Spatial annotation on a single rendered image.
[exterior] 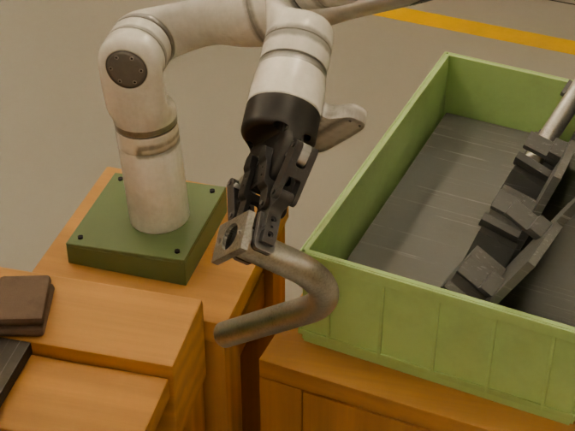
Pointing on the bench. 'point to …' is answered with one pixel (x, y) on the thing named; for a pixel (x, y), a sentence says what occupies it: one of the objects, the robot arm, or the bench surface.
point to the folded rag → (25, 304)
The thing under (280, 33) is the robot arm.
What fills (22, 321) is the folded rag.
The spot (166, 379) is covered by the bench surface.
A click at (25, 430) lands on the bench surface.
